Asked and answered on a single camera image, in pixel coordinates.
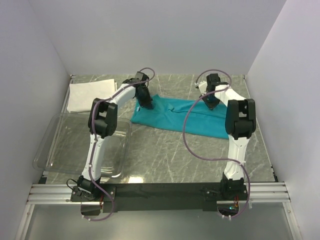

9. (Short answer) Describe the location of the teal t shirt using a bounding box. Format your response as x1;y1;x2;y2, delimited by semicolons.
130;94;228;139

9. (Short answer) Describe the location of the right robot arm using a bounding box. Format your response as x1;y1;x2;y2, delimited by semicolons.
197;73;257;200

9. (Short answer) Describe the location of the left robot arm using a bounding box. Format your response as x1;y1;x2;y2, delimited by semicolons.
77;68;153;201

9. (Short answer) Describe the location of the folded white t shirt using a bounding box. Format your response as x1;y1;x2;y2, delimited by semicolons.
67;79;117;113

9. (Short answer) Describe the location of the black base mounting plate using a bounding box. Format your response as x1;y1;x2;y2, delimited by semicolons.
69;182;250;215

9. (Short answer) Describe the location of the clear plastic bin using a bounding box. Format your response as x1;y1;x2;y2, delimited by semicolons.
32;113;132;178

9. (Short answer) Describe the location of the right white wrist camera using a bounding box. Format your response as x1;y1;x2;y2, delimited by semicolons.
195;81;208;96

